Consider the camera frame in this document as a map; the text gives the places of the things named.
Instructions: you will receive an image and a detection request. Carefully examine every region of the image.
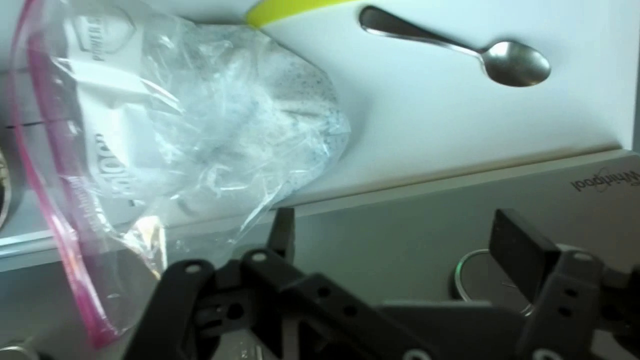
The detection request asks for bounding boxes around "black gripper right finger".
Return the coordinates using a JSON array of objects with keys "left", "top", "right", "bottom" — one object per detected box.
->
[{"left": 488, "top": 207, "right": 640, "bottom": 360}]

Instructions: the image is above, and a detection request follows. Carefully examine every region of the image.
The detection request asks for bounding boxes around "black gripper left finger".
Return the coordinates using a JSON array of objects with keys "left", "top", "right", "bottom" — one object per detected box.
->
[{"left": 126, "top": 207, "right": 436, "bottom": 360}]

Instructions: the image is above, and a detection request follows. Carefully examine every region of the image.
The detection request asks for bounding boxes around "silver washer knob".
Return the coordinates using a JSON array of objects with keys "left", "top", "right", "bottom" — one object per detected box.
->
[{"left": 448, "top": 246, "right": 536, "bottom": 310}]

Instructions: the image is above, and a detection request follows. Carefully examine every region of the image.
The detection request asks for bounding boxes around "white washing machine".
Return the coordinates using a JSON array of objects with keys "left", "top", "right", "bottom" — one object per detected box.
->
[{"left": 0, "top": 0, "right": 640, "bottom": 360}]

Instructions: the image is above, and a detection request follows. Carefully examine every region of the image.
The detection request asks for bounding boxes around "clear plastic zip bag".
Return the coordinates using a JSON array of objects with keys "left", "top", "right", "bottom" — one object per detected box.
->
[{"left": 8, "top": 0, "right": 353, "bottom": 351}]

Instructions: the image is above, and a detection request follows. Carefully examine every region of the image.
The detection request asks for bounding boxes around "small metal bowl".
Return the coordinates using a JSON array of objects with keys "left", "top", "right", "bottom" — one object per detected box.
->
[{"left": 0, "top": 147, "right": 25, "bottom": 233}]

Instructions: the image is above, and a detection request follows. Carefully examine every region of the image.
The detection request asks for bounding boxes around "metal spoon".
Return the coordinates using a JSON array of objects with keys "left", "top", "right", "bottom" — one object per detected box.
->
[{"left": 357, "top": 4, "right": 553, "bottom": 90}]

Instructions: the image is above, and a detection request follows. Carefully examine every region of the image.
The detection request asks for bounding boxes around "yellow plastic utensil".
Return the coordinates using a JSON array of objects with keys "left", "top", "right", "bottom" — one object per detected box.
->
[{"left": 244, "top": 0, "right": 355, "bottom": 31}]

